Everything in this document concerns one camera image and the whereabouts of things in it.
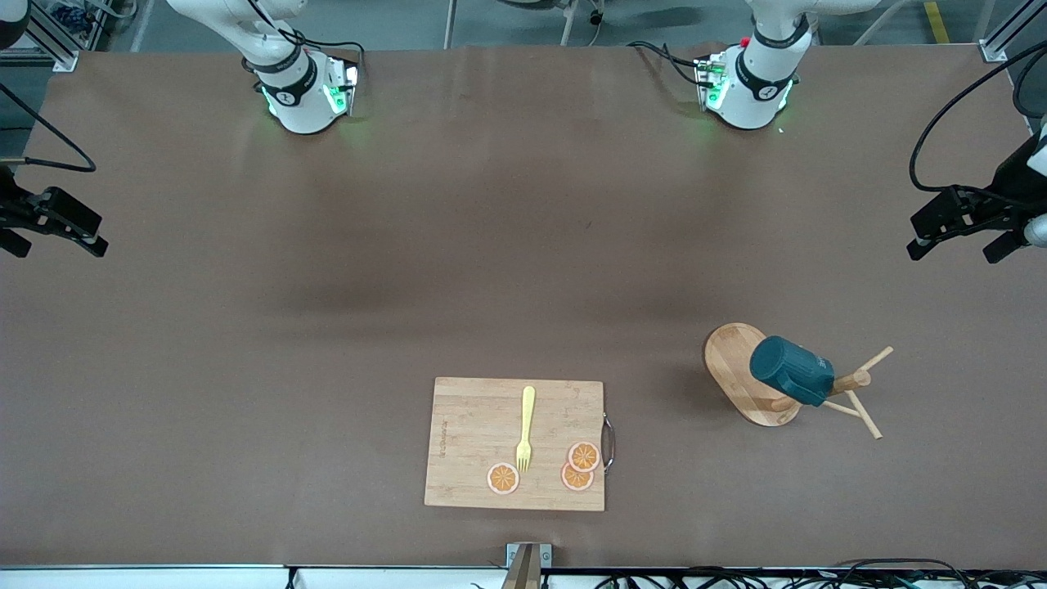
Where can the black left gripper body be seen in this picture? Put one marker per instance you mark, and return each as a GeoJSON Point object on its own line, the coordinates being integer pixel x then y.
{"type": "Point", "coordinates": [1008, 190]}

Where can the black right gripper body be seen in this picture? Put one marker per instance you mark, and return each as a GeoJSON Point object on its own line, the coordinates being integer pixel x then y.
{"type": "Point", "coordinates": [10, 209]}

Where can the teal cup yellow inside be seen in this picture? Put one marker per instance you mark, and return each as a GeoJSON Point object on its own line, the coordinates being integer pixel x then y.
{"type": "Point", "coordinates": [789, 372]}

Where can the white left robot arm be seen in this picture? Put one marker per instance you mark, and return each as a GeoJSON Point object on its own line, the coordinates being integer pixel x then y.
{"type": "Point", "coordinates": [752, 98]}

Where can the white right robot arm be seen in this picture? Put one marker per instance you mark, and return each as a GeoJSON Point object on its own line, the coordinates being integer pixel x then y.
{"type": "Point", "coordinates": [298, 106]}

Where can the wooden mug rack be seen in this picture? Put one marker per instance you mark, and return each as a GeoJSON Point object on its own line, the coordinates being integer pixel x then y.
{"type": "Point", "coordinates": [728, 360]}

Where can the orange slice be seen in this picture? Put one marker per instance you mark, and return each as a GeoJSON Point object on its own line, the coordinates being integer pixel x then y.
{"type": "Point", "coordinates": [584, 456]}
{"type": "Point", "coordinates": [503, 478]}
{"type": "Point", "coordinates": [572, 483]}

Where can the yellow plastic fork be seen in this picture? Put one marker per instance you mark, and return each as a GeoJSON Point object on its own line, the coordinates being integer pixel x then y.
{"type": "Point", "coordinates": [527, 409]}

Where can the aluminium frame profile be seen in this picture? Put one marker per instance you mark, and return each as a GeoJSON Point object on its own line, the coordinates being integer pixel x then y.
{"type": "Point", "coordinates": [991, 51]}
{"type": "Point", "coordinates": [61, 57]}

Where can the aluminium camera post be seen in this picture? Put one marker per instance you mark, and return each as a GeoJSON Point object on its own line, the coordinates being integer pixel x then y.
{"type": "Point", "coordinates": [523, 573]}

